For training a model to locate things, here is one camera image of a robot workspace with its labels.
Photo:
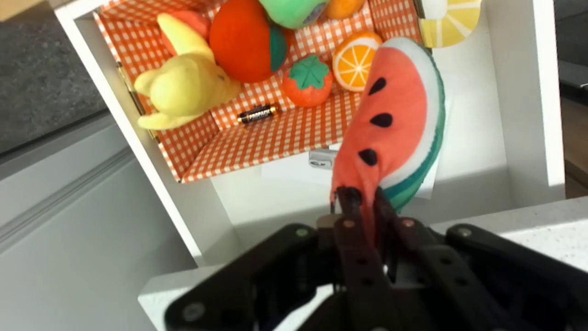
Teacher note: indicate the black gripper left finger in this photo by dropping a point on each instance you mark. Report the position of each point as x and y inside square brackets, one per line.
[306, 276]

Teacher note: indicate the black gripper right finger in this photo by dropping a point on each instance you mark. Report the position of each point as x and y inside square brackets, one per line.
[478, 276]

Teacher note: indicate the white drawer with wooden front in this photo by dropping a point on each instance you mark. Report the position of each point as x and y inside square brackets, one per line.
[490, 122]

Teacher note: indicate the watermelon slice plush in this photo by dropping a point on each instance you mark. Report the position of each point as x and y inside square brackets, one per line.
[398, 116]

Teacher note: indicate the yellow banana plush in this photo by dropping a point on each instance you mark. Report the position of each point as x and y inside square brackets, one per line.
[184, 85]

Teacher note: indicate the printed paper manual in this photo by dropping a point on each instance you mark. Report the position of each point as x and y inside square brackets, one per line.
[322, 159]

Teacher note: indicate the orange checkered basket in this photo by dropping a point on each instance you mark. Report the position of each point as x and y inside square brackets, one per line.
[264, 144]

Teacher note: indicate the wooden base cabinet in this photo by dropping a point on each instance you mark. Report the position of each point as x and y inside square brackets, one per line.
[576, 148]

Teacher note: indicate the black battery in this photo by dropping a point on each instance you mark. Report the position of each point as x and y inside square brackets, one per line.
[258, 114]

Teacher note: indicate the orange plush with green leaf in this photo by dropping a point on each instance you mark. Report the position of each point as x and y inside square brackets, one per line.
[308, 81]

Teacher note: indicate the orange slice plush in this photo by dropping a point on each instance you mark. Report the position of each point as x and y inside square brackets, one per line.
[354, 61]

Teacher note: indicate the lemon slice plush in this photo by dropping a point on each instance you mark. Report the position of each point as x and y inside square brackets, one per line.
[451, 21]

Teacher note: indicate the orange round plush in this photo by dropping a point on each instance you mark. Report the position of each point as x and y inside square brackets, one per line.
[343, 8]

